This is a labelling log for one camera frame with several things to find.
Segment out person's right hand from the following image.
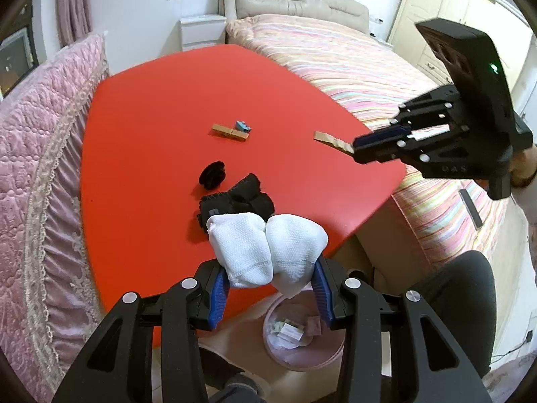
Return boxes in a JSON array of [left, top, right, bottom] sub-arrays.
[[510, 145, 537, 187]]

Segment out cream wardrobe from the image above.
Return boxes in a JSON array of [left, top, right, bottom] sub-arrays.
[[388, 0, 535, 112]]

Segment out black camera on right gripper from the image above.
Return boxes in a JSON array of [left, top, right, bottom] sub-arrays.
[[416, 18, 515, 134]]

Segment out black sock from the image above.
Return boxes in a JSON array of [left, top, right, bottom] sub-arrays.
[[197, 173, 276, 231]]

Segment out pink curtain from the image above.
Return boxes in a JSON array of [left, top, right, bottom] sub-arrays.
[[55, 0, 93, 47]]

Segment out left black slipper foot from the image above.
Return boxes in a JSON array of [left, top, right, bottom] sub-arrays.
[[199, 346, 270, 403]]

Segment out beige padded headboard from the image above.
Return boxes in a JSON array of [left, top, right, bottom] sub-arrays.
[[217, 0, 370, 35]]

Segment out pink quilted sofa cover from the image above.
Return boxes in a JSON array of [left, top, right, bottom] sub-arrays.
[[1, 35, 108, 402]]

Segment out red table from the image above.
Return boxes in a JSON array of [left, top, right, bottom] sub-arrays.
[[80, 45, 406, 309]]

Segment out striped bed blanket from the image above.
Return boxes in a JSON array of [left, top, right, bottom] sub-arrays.
[[227, 14, 508, 267]]

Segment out black phone on bed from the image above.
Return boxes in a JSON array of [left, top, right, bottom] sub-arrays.
[[459, 188, 483, 230]]

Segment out small blue clip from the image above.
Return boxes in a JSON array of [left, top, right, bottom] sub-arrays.
[[235, 121, 251, 133]]

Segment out white sock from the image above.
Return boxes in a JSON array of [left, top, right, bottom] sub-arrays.
[[207, 213, 329, 299]]

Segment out white nightstand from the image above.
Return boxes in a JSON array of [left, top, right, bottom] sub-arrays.
[[179, 14, 227, 51]]

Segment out wooden clothespin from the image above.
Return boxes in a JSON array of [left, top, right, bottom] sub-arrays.
[[313, 131, 354, 155], [211, 124, 248, 141]]

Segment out dark window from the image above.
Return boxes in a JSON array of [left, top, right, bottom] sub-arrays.
[[0, 0, 39, 98]]

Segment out white packet in bin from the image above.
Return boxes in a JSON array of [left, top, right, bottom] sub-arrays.
[[270, 320, 304, 344]]

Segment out pink trash bin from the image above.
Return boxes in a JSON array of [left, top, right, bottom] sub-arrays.
[[263, 289, 345, 371]]

